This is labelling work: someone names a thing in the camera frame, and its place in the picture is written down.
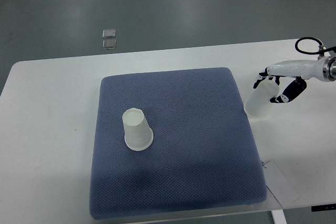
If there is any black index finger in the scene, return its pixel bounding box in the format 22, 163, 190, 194
253, 71, 267, 89

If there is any black thumb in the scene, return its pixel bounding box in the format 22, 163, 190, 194
270, 77, 307, 103

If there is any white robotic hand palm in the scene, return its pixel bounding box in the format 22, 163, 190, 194
266, 59, 330, 80

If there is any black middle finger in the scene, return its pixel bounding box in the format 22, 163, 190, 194
274, 76, 280, 86

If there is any white paper cup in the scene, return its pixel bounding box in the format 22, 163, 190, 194
244, 80, 279, 119
122, 108, 154, 151

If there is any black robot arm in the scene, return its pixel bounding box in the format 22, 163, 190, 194
253, 57, 335, 103

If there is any white paper tag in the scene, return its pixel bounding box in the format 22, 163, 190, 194
262, 161, 300, 208

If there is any blue mesh cushion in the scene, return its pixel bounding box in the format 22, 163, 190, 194
89, 68, 267, 219

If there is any black table control panel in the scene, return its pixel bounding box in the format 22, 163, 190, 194
311, 204, 336, 212

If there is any white table leg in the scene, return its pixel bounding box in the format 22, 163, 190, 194
271, 210, 287, 224

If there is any white paper cup on cushion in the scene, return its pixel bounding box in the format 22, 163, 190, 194
122, 108, 154, 151

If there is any lower metal floor plate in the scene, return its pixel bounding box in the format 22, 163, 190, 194
102, 39, 117, 50

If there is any metal floor plate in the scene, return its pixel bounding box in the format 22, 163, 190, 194
102, 28, 116, 38
102, 39, 117, 50

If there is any upper metal floor plate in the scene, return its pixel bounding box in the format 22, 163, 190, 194
102, 28, 116, 38

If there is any black cable loop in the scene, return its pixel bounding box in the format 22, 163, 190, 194
295, 37, 336, 61

